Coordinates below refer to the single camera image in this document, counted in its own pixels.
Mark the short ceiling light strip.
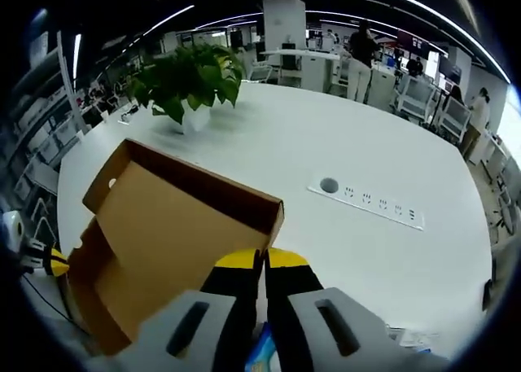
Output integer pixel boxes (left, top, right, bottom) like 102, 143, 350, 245
140, 4, 195, 37

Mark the grey metal storage shelf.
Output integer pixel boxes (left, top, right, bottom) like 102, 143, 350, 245
7, 29, 89, 210

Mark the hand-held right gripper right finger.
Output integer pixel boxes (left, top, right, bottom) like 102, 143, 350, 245
264, 247, 408, 372

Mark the small white table device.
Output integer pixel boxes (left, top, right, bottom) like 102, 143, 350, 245
117, 105, 138, 125

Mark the white table socket panel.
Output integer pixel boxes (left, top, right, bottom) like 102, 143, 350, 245
307, 176, 425, 230

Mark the white office chair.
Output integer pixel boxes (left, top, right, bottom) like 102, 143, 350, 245
437, 98, 473, 139
396, 78, 436, 123

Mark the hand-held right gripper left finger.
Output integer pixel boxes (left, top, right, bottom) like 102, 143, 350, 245
135, 247, 262, 372

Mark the white office desk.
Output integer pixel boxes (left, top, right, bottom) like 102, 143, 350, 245
258, 48, 351, 94

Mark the long ceiling light strip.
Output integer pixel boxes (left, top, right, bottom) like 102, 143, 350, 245
246, 0, 512, 84

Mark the blue wet wipes pack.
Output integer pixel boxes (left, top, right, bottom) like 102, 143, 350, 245
243, 322, 280, 372

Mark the green potted plant white pot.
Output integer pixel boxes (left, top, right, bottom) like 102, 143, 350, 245
129, 42, 247, 135

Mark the brown cardboard shoe box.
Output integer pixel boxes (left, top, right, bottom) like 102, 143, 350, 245
67, 138, 285, 357

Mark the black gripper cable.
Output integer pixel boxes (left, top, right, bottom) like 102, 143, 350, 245
20, 272, 74, 322

